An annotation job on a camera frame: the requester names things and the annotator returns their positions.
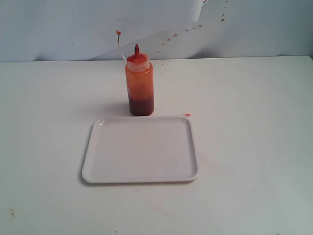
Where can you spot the red sauce squeeze bottle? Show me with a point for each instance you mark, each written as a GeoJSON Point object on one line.
{"type": "Point", "coordinates": [139, 81]}

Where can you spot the white rectangular tray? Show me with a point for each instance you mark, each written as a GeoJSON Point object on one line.
{"type": "Point", "coordinates": [134, 150]}

